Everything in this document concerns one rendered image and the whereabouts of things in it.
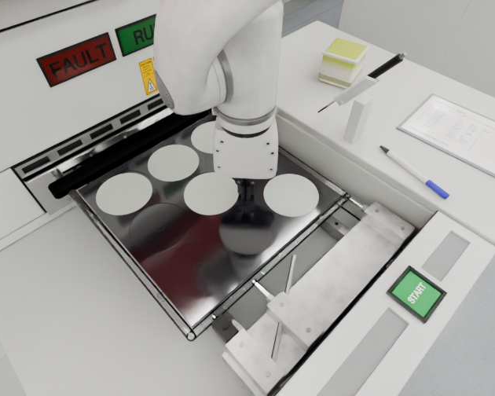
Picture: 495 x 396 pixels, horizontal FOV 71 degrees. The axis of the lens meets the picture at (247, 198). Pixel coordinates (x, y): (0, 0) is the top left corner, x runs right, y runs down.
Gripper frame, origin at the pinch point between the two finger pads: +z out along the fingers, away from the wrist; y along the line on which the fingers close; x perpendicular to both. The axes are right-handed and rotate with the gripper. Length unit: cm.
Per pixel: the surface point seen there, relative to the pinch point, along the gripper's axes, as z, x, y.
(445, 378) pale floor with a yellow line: 92, -9, 73
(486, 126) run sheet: -4.8, 13.3, 44.4
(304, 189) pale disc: 2.0, 1.7, 10.7
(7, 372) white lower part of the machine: 48, -24, -59
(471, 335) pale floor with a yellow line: 92, 7, 87
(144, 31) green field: -18.4, 18.6, -18.6
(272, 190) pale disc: 2.0, 1.1, 4.8
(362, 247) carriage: 4.0, -8.8, 20.4
